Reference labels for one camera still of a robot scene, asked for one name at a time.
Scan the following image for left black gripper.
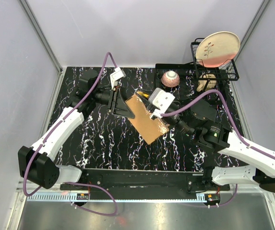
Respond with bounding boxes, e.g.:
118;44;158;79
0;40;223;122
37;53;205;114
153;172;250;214
92;86;137;118

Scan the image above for yellow black utility knife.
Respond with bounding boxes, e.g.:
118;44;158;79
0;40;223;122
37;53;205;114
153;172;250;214
136;91;150;99

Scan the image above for brown cardboard express box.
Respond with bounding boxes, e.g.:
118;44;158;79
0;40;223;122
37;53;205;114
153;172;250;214
126;94;169;145

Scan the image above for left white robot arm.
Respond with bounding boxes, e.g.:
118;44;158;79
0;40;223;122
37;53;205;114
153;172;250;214
18;68;135;190

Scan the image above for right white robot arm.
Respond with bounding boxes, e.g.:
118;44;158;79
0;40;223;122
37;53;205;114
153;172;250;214
164;100;275;193

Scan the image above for pink patterned bowl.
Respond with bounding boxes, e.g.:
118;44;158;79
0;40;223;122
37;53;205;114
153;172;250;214
161;70;180;88

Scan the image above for beige ceramic mug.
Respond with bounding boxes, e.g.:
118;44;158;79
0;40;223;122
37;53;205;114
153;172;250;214
196;73;217;92

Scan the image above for cream pink plate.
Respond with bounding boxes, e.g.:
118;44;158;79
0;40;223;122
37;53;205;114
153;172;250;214
195;31;240;68

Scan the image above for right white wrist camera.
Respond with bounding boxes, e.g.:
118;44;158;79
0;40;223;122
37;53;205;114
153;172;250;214
148;88;175;119

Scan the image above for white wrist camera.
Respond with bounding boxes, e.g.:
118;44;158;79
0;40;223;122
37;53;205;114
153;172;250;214
148;88;175;119
110;67;126;89

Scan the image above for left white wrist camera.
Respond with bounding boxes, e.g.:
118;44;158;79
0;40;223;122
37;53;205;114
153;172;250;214
110;67;126;89

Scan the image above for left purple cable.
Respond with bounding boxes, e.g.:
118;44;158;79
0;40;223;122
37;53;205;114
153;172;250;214
23;51;119;216

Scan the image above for purple cable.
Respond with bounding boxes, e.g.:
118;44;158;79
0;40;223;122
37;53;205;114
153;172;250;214
23;51;119;216
160;89;275;208

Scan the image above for black wire dish rack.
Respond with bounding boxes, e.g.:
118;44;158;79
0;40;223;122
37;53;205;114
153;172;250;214
154;38;239;102

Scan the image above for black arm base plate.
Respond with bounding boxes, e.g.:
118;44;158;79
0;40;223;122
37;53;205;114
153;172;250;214
60;167;231;192

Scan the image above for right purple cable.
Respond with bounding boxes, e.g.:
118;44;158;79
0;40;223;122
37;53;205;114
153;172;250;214
160;89;275;208

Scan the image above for aluminium frame rail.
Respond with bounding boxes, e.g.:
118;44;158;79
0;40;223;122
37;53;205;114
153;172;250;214
18;0;62;74

